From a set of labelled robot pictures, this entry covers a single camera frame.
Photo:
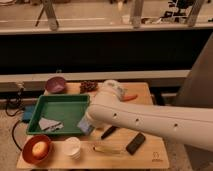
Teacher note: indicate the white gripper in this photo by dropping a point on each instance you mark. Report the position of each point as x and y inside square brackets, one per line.
[96, 124]

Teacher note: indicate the blue sponge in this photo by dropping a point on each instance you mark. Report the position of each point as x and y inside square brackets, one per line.
[85, 126]

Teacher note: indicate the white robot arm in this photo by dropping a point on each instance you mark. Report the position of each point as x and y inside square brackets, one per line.
[191, 126]

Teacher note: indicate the white paper cup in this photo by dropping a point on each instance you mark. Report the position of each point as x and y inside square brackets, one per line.
[72, 147]

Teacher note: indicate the green plastic tray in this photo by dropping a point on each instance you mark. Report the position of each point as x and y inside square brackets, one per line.
[67, 109]

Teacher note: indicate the orange carrot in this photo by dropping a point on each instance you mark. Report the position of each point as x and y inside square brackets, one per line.
[129, 97]

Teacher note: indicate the bunch of dark grapes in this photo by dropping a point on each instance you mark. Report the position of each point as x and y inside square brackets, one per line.
[88, 86]

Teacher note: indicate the black rectangular block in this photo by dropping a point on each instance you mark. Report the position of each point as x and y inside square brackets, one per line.
[136, 142]

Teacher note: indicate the grey folded cloth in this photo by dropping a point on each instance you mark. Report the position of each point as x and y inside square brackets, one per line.
[50, 125]

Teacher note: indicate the purple bowl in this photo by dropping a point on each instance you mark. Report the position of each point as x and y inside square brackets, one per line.
[55, 85]

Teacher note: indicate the yellow round fruit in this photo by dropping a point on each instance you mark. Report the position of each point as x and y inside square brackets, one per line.
[40, 149]

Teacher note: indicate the blue box on floor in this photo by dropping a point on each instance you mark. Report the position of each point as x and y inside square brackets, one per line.
[28, 112]

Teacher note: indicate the black handled brush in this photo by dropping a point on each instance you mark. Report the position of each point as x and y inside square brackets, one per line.
[108, 132]

